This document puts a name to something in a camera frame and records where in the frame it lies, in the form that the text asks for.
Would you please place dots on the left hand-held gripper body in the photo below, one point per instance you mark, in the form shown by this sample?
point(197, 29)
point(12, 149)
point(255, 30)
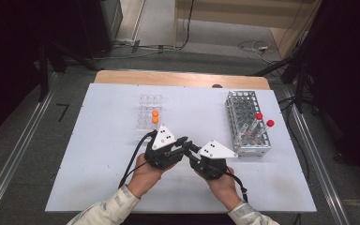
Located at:
point(161, 159)

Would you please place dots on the metal tube rack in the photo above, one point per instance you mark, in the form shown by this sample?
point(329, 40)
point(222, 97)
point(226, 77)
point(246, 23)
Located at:
point(242, 109)

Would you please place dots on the metal floor rail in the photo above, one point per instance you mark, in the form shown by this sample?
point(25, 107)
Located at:
point(15, 146)
point(306, 131)

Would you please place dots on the black cabinet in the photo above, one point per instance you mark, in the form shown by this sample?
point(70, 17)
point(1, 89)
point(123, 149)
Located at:
point(90, 28)

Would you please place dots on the person's right hand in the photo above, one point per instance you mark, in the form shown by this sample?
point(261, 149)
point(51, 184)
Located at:
point(222, 189)

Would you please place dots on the white table board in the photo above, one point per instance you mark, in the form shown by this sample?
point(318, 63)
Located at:
point(106, 125)

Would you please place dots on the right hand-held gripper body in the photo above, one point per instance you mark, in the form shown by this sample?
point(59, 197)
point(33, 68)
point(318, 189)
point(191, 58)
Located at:
point(211, 167)

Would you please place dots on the black floor tape mark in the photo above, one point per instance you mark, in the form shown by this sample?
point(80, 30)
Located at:
point(63, 113)

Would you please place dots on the red-capped test tube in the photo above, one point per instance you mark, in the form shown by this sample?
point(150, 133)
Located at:
point(270, 123)
point(259, 116)

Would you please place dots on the clear plastic tube rack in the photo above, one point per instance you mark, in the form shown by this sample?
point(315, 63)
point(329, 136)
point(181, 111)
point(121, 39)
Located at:
point(147, 109)

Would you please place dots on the person's left hand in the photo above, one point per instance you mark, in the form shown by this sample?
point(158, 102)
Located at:
point(145, 179)

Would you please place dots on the dark round table grommet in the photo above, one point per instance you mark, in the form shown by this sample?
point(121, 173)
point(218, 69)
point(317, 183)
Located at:
point(217, 86)

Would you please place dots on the black metal stand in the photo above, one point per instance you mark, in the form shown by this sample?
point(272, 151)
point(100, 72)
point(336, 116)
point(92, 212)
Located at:
point(43, 75)
point(300, 87)

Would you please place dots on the wooden shelf unit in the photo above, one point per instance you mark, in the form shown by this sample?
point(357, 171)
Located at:
point(231, 12)

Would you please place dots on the wooden table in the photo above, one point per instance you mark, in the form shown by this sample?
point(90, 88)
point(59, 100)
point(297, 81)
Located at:
point(168, 78)

